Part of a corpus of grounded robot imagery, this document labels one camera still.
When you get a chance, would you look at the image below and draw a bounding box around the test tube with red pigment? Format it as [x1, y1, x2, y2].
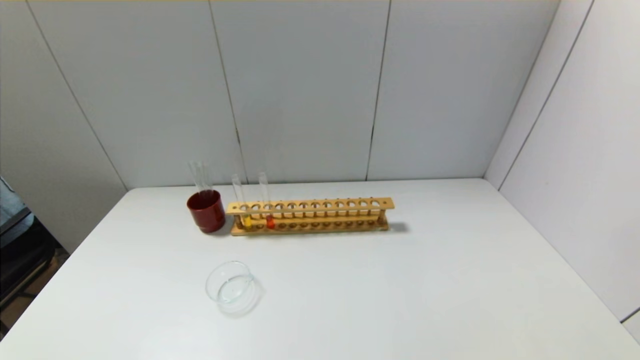
[258, 172, 277, 231]

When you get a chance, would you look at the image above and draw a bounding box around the test tube with yellow pigment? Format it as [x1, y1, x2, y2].
[231, 174, 254, 230]

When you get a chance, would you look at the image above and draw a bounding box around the wooden test tube rack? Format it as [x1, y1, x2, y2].
[226, 197, 396, 237]

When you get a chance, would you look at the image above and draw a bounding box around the dark red cup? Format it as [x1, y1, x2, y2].
[186, 189, 227, 234]

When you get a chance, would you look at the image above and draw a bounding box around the clear glass beaker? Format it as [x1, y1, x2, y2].
[205, 260, 263, 317]

